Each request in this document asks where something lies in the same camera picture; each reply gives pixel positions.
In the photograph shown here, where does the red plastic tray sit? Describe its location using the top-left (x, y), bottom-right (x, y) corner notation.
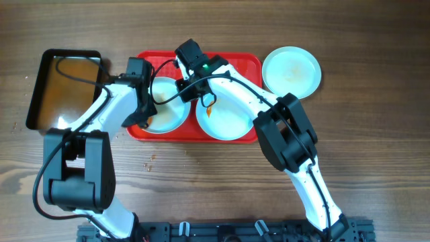
top-left (126, 50), bottom-right (263, 143)

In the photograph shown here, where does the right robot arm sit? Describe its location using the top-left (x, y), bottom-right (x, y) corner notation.
top-left (175, 39), bottom-right (349, 241)

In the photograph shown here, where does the white plate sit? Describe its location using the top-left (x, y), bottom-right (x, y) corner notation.
top-left (144, 77), bottom-right (191, 134)
top-left (262, 46), bottom-right (323, 99)
top-left (196, 94), bottom-right (253, 141)

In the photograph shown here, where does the black water basin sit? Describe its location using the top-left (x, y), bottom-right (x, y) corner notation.
top-left (26, 48), bottom-right (103, 131)

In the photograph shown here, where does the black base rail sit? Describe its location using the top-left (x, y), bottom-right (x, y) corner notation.
top-left (76, 218), bottom-right (376, 242)

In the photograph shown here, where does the orange green sponge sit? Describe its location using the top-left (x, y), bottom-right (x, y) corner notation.
top-left (147, 117), bottom-right (153, 126)

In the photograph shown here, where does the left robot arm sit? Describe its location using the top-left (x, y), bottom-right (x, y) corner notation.
top-left (33, 57), bottom-right (157, 241)

